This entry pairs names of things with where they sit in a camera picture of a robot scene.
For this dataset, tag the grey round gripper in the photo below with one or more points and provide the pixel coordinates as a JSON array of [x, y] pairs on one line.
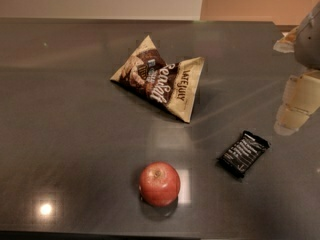
[[308, 45]]

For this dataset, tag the brown tan chip bag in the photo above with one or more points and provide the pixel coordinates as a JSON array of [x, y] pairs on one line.
[[170, 86]]

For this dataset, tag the black snack bar wrapper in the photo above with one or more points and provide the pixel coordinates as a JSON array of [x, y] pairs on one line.
[[241, 155]]

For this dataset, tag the red apple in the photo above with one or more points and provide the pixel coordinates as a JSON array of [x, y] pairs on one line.
[[159, 184]]

